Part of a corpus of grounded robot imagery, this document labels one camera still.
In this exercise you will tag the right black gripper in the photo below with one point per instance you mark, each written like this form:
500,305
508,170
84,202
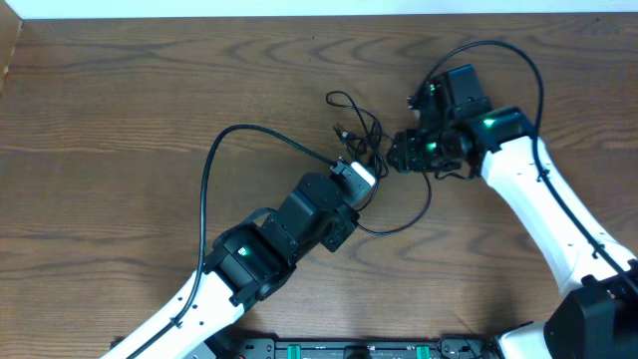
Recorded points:
404,155

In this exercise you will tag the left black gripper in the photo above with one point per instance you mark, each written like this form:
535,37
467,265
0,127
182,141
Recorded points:
346,219

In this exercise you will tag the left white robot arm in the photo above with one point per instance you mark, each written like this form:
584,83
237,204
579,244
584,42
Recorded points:
248,263

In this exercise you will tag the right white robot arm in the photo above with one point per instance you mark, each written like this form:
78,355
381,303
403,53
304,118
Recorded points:
597,317

